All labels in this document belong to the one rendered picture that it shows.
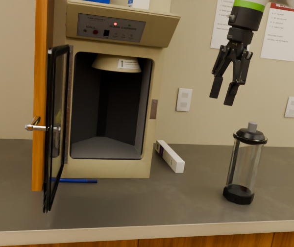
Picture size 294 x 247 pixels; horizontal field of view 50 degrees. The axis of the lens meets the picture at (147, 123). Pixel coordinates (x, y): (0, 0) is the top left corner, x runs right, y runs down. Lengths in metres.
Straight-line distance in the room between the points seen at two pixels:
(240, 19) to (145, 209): 0.62
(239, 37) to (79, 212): 0.69
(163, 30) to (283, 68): 0.98
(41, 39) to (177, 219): 0.63
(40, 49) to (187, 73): 0.83
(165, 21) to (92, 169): 0.55
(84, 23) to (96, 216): 0.55
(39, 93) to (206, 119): 0.95
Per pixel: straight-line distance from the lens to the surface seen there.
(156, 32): 1.00
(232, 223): 1.01
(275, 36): 1.78
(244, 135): 1.06
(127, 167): 1.15
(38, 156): 1.02
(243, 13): 1.01
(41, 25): 0.95
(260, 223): 1.07
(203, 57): 1.60
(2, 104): 1.53
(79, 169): 1.13
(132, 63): 1.09
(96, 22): 0.96
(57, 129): 0.78
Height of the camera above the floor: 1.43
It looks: 15 degrees down
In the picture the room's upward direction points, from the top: 7 degrees clockwise
